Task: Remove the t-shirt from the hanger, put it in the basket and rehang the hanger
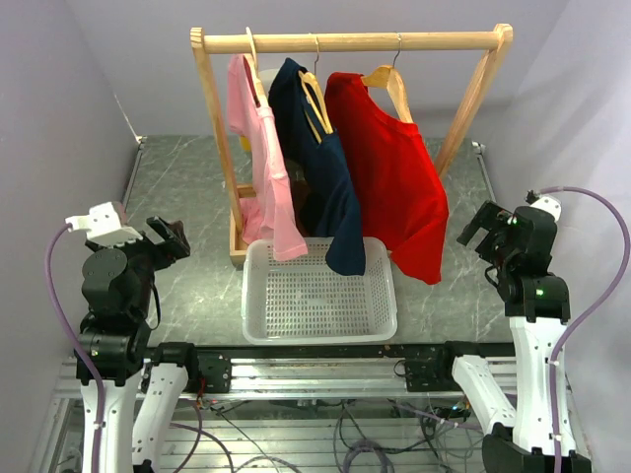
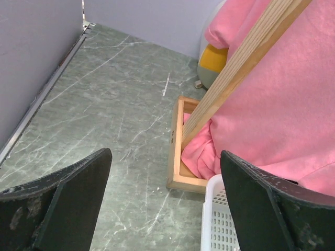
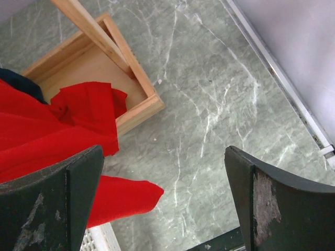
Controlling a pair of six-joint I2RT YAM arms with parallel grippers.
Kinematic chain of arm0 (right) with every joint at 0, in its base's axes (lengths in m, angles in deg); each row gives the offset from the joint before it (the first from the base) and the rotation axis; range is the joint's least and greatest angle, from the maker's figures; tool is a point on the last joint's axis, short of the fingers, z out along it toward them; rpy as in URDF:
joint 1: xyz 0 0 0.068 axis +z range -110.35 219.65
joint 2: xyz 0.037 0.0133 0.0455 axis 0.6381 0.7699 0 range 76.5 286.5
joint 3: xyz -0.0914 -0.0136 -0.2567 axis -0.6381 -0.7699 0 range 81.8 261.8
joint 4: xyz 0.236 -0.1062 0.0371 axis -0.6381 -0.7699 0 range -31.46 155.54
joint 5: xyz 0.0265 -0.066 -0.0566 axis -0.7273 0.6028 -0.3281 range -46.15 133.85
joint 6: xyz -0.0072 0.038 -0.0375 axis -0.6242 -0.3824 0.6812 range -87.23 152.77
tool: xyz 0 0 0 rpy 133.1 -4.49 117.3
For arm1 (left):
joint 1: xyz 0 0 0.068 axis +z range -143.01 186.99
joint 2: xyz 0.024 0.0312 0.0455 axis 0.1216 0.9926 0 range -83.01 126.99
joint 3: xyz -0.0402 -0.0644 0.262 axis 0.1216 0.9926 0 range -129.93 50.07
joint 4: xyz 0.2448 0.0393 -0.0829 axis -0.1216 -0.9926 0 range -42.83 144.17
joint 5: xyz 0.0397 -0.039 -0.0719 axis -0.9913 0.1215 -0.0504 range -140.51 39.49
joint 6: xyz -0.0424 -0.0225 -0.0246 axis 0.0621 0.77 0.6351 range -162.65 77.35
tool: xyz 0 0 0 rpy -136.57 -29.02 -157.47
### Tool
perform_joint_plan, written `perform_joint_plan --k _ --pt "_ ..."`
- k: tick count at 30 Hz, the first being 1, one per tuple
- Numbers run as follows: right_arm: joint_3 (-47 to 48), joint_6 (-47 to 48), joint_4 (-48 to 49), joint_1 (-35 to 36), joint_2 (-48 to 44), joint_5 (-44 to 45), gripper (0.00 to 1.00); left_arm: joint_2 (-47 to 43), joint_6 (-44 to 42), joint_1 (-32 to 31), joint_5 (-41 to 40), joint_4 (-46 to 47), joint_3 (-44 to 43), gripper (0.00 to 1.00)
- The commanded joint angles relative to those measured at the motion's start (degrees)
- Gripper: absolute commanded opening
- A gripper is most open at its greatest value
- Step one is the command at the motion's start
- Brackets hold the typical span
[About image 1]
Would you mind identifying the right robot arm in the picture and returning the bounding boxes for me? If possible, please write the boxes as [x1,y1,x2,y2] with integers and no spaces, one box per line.
[434,195,593,472]

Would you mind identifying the loose cables under table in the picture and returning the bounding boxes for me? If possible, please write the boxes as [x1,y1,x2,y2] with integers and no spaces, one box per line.
[167,398,489,473]

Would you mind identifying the pink t shirt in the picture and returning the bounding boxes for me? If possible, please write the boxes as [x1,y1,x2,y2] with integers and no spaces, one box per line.
[227,54,308,261]

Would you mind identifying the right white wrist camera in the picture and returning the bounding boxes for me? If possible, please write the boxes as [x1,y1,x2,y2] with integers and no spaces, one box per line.
[526,190,562,222]

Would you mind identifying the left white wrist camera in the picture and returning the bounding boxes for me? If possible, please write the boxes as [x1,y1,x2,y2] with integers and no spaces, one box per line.
[65,201,143,247]

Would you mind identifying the white plastic basket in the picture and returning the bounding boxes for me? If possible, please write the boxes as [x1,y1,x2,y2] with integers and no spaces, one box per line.
[241,237,397,346]

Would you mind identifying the wooden clothes rack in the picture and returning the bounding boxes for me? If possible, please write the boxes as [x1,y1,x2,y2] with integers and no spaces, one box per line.
[189,24,514,266]

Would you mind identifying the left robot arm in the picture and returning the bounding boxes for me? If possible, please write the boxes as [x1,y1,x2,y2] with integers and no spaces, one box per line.
[76,216,201,472]

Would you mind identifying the red t shirt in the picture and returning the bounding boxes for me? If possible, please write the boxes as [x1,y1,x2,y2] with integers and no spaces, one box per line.
[324,72,450,285]

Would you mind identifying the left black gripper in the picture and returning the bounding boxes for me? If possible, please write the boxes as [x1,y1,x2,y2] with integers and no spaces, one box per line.
[85,213,188,315]

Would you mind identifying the aluminium mounting rail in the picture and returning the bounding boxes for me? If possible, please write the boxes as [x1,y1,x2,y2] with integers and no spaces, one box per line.
[53,357,573,400]

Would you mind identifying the wooden hanger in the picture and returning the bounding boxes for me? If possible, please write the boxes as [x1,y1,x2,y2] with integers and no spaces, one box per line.
[361,34,414,123]
[299,34,334,143]
[245,27,268,106]

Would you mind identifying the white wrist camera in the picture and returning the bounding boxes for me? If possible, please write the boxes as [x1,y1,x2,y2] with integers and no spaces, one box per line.
[526,190,562,222]
[65,201,143,247]

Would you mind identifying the navy blue t shirt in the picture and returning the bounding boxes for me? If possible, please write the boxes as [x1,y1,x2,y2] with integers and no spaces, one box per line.
[268,58,366,276]

